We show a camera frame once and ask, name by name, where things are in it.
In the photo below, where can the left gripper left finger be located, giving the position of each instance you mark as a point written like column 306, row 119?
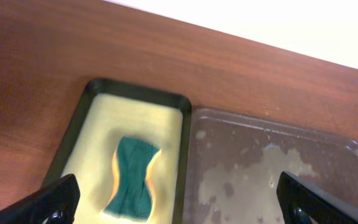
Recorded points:
column 55, row 203

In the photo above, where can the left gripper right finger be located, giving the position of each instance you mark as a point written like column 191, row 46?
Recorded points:
column 303, row 202

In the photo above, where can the yellow green sponge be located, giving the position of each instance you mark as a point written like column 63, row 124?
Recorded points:
column 132, row 194

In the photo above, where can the large dark serving tray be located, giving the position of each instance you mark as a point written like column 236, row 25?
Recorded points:
column 235, row 161

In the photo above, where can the small tray with soapy water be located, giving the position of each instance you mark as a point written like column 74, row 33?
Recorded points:
column 106, row 112

